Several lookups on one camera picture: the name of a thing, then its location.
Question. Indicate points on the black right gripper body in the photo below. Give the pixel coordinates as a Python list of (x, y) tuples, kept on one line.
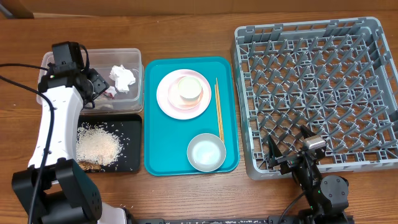
[(292, 159)]

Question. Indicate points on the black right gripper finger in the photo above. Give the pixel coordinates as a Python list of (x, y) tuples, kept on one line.
[(306, 133), (274, 152)]

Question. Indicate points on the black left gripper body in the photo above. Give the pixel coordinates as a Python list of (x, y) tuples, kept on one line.
[(100, 84)]

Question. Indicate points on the red wrapper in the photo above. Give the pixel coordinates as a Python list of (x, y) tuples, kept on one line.
[(109, 94)]

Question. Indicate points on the white napkin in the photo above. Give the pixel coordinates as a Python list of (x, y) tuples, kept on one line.
[(122, 78), (112, 90)]

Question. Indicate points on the rice pile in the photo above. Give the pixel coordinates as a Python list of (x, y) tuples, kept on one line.
[(97, 144)]

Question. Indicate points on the grey bowl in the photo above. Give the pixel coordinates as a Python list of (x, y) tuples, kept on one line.
[(206, 152)]

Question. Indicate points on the brown food scrap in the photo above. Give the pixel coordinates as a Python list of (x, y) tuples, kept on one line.
[(89, 167)]

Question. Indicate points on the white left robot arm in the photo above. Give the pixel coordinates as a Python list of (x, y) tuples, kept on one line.
[(54, 188)]

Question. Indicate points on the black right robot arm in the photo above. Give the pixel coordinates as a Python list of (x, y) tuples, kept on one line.
[(327, 196)]

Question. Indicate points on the grey dishwasher rack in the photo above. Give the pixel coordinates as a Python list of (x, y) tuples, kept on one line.
[(337, 77)]

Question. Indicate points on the clear plastic bin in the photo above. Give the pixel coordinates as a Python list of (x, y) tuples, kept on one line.
[(103, 60)]

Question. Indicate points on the black plastic tray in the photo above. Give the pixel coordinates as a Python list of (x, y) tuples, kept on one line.
[(131, 125)]

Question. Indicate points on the large pink plate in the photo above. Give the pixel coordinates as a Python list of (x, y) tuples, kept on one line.
[(166, 106)]

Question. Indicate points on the small pink plate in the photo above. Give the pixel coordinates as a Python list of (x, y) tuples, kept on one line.
[(177, 101)]

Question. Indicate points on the teal serving tray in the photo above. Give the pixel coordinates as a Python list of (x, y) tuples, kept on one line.
[(166, 139)]

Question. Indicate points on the cream cup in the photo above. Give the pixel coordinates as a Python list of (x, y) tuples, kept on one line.
[(189, 88)]

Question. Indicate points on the left wooden chopstick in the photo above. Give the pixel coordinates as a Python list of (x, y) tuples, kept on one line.
[(218, 118)]

